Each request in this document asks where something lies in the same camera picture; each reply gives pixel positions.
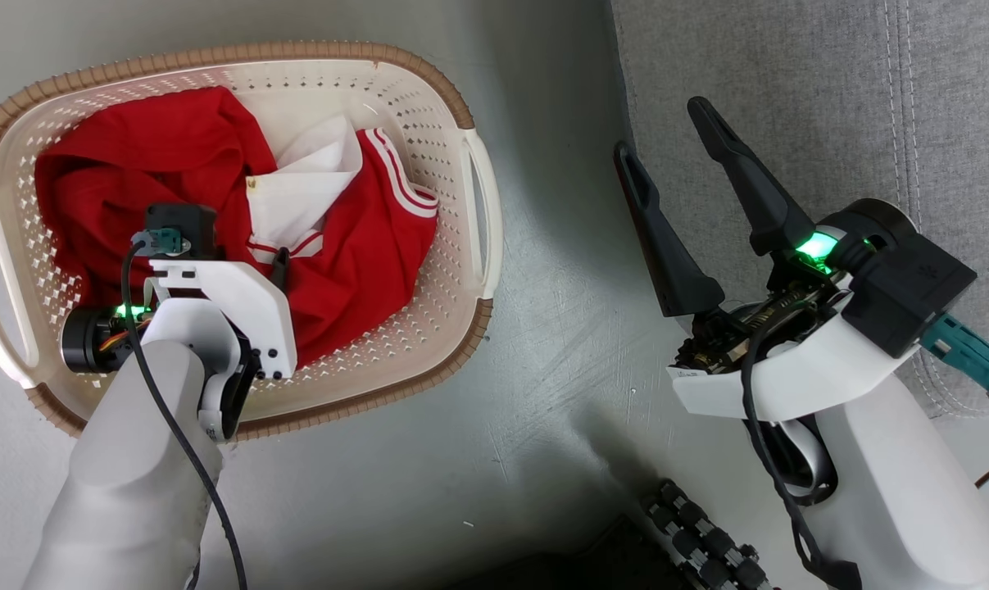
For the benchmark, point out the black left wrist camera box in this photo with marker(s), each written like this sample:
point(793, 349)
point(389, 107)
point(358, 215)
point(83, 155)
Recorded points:
point(184, 225)

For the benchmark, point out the teal left camera connector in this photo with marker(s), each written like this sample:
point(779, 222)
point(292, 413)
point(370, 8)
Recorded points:
point(162, 241)

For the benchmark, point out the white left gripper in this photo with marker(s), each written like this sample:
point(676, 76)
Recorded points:
point(248, 303)

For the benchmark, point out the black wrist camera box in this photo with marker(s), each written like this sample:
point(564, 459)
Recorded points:
point(912, 287)
point(184, 225)

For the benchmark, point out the grey fabric sofa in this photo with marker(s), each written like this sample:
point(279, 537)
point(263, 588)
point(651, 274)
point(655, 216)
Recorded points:
point(789, 65)

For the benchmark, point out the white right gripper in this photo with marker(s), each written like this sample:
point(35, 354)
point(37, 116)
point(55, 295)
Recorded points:
point(789, 385)

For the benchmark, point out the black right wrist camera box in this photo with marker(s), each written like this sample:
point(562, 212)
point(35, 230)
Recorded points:
point(912, 287)

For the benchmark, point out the teal right camera connector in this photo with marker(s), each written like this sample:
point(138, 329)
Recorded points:
point(965, 352)

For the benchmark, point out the red and white garment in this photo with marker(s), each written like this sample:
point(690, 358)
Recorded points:
point(133, 164)

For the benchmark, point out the teal camera connector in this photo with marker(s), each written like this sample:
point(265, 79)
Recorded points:
point(965, 352)
point(162, 241)

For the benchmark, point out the cream perforated plastic laundry basket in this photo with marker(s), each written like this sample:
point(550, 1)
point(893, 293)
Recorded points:
point(428, 147)

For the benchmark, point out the black ribbed base wheel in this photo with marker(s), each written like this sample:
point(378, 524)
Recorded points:
point(703, 537)

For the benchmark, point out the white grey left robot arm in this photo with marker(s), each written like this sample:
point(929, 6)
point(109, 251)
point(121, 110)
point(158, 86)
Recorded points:
point(125, 492)

